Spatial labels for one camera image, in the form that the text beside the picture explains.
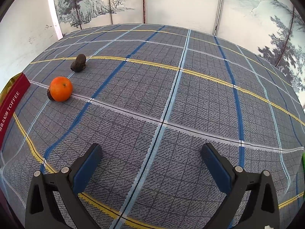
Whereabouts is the dark brown passion fruit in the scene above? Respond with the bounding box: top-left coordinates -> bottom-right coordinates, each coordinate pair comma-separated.
47,88 -> 54,101
70,54 -> 86,72

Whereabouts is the orange mandarin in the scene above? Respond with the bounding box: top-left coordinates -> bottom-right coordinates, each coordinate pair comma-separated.
49,77 -> 73,102

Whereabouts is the gold toffee tin tray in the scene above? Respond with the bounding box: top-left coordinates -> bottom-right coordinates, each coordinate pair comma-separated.
0,72 -> 30,148

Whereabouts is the blue plaid tablecloth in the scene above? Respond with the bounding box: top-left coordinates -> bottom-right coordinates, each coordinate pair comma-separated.
1,24 -> 304,228

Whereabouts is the painted folding screen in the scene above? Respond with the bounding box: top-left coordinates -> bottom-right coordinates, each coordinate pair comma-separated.
50,0 -> 304,99

